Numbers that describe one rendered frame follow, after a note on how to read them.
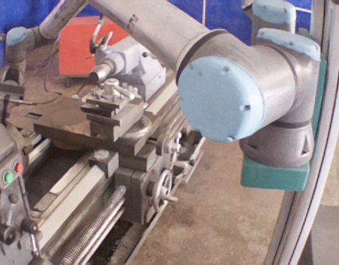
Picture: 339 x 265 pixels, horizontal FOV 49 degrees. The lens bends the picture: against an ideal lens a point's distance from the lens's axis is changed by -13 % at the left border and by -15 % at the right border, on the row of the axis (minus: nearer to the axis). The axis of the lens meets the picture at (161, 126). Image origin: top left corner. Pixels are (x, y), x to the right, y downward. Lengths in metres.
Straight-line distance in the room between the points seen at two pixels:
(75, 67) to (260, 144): 4.10
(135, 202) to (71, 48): 3.10
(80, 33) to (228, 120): 4.11
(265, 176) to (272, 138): 0.09
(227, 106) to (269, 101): 0.08
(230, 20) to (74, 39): 2.19
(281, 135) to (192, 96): 0.24
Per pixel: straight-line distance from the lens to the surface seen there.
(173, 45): 0.78
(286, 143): 0.88
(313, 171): 1.10
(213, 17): 5.80
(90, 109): 1.80
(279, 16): 1.28
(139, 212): 1.98
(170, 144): 1.93
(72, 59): 4.84
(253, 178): 0.91
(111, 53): 2.33
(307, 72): 0.84
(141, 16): 0.84
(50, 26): 1.53
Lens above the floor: 1.85
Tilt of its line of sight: 27 degrees down
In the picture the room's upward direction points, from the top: 2 degrees clockwise
